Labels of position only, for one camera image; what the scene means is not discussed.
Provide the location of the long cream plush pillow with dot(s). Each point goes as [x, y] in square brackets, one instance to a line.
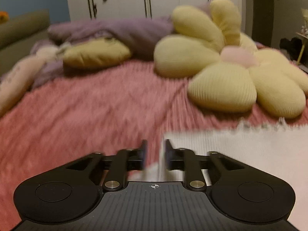
[16, 79]

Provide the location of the small yellow pillow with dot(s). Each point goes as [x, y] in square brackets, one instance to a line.
[96, 53]

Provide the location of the yellow flower-shaped pillow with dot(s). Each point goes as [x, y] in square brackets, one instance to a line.
[223, 60]

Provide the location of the purple fluffy blanket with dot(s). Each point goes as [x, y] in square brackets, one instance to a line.
[125, 31]

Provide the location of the black plush toy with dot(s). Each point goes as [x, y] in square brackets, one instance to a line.
[290, 47]

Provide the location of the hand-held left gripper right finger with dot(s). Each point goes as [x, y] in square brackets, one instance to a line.
[166, 154]

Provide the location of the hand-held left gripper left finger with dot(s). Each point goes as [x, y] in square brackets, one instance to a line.
[144, 154]

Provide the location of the orange toy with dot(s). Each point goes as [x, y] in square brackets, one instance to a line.
[3, 15]

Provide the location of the white knit sweater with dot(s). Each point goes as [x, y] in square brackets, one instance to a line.
[240, 163]

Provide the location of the green upholstered bench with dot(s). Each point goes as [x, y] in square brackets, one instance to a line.
[19, 36]

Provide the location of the pink ribbed blanket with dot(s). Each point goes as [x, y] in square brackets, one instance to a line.
[72, 115]

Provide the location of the yellow side table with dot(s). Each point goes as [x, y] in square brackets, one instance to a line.
[302, 45]

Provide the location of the wrapped flower bouquet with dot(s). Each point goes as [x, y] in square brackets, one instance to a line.
[305, 20]

